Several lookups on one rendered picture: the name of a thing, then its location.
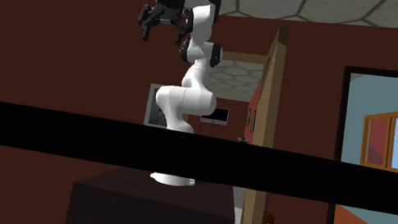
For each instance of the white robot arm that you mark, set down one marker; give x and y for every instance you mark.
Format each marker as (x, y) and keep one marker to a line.
(184, 101)

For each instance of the wooden door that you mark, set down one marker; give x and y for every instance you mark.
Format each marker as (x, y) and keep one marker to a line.
(270, 99)

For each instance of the dark robot stand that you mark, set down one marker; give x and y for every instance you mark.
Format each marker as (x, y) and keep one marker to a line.
(149, 213)

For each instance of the wooden framed window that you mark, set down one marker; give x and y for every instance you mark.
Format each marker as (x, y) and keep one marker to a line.
(394, 120)

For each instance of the white framed wall picture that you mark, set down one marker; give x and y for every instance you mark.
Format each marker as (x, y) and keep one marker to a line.
(152, 107)

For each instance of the black screen with white frame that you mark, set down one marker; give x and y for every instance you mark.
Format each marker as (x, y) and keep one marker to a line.
(219, 114)

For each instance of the small dark wall picture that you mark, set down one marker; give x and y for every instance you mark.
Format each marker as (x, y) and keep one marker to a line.
(252, 120)

